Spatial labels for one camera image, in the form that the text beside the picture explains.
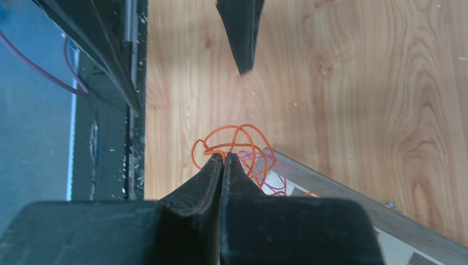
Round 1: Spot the wooden chessboard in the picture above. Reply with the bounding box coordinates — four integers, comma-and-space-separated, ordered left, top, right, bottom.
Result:
261, 147, 468, 265

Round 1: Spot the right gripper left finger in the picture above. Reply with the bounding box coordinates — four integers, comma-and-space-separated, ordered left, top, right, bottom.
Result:
1, 155, 224, 264

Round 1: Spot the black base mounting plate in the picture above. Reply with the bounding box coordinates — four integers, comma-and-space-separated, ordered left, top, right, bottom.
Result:
33, 0, 149, 201

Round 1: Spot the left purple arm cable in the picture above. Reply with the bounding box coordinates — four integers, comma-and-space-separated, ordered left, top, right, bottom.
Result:
0, 31, 91, 98

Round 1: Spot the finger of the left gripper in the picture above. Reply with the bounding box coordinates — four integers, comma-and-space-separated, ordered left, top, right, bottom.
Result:
216, 0, 264, 75

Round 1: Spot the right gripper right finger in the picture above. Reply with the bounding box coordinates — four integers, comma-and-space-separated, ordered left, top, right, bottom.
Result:
219, 153, 384, 264

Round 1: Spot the orange wire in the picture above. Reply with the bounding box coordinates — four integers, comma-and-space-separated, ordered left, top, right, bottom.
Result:
192, 124, 321, 198

